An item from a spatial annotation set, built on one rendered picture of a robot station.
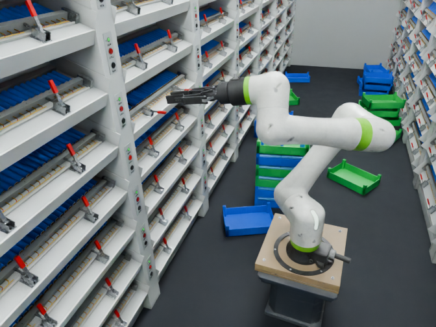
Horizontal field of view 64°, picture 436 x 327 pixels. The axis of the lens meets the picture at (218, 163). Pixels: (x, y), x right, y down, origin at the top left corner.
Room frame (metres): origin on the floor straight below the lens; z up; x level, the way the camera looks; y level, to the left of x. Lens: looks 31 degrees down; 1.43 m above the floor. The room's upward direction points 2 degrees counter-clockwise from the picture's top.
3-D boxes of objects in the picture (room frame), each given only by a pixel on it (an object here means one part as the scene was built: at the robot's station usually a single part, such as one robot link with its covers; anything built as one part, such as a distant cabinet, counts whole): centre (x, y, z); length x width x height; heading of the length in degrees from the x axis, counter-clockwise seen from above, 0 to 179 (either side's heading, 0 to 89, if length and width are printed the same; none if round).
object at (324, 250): (1.04, -0.40, 0.36); 0.26 x 0.15 x 0.06; 57
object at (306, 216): (1.08, -0.35, 0.48); 0.16 x 0.13 x 0.19; 16
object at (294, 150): (1.87, -0.40, 0.44); 0.30 x 0.20 x 0.08; 79
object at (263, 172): (1.87, -0.40, 0.28); 0.30 x 0.20 x 0.08; 79
